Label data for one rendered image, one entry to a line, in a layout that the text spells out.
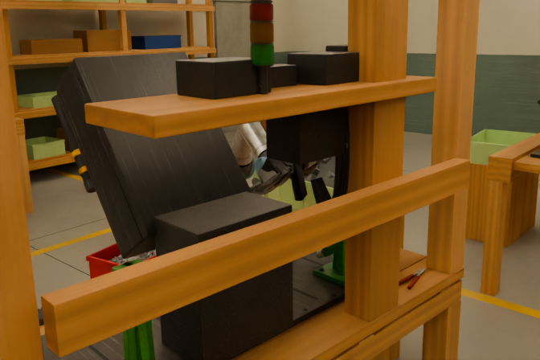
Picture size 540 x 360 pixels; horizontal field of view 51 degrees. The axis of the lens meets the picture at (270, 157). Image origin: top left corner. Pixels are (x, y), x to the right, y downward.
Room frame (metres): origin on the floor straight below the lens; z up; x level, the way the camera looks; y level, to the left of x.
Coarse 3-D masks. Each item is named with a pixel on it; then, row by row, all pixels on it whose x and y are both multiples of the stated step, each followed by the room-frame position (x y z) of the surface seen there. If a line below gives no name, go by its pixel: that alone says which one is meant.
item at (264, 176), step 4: (260, 172) 1.63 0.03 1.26; (264, 172) 1.64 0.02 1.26; (268, 172) 1.65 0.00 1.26; (272, 172) 1.65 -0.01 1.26; (260, 176) 1.62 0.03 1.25; (264, 176) 1.63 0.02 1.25; (268, 176) 1.63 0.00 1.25; (272, 176) 1.64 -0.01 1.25; (264, 180) 1.62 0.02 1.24; (268, 180) 1.61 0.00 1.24; (276, 180) 1.63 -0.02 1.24; (264, 184) 1.60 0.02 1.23; (268, 184) 1.61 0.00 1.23; (272, 184) 1.63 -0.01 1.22; (256, 188) 1.60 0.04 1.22; (260, 188) 1.60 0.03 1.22; (264, 188) 1.60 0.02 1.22
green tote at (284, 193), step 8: (256, 176) 2.90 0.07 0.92; (288, 184) 2.71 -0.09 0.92; (272, 192) 2.81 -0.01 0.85; (280, 192) 2.76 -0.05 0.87; (288, 192) 2.71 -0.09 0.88; (312, 192) 2.59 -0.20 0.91; (280, 200) 2.76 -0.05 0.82; (288, 200) 2.71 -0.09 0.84; (304, 200) 2.63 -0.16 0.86; (312, 200) 2.59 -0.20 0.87; (296, 208) 2.67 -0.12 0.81
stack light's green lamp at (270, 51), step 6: (252, 48) 1.21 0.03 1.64; (258, 48) 1.20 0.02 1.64; (264, 48) 1.20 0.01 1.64; (270, 48) 1.20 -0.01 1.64; (252, 54) 1.21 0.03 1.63; (258, 54) 1.20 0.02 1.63; (264, 54) 1.20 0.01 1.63; (270, 54) 1.20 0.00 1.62; (252, 60) 1.21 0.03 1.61; (258, 60) 1.20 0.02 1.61; (264, 60) 1.20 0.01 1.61; (270, 60) 1.20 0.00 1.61; (252, 66) 1.21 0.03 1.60; (258, 66) 1.20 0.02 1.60; (264, 66) 1.20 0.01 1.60
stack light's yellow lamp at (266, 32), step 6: (252, 24) 1.21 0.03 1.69; (258, 24) 1.20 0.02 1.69; (264, 24) 1.20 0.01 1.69; (270, 24) 1.21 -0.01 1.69; (252, 30) 1.21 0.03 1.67; (258, 30) 1.20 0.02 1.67; (264, 30) 1.20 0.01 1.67; (270, 30) 1.21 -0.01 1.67; (252, 36) 1.21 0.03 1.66; (258, 36) 1.20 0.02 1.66; (264, 36) 1.20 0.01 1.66; (270, 36) 1.21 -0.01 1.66; (252, 42) 1.21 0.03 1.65; (258, 42) 1.20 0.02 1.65; (264, 42) 1.20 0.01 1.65; (270, 42) 1.21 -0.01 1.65
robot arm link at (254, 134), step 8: (240, 128) 1.95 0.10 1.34; (248, 128) 1.92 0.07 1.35; (256, 128) 1.91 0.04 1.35; (248, 136) 1.90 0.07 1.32; (256, 136) 1.88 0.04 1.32; (264, 136) 1.89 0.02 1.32; (248, 144) 1.90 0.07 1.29; (256, 144) 1.86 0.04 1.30; (264, 144) 1.85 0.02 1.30; (256, 152) 1.85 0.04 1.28; (264, 152) 1.83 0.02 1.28; (256, 160) 1.81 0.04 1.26; (264, 160) 1.78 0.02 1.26; (256, 168) 1.81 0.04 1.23
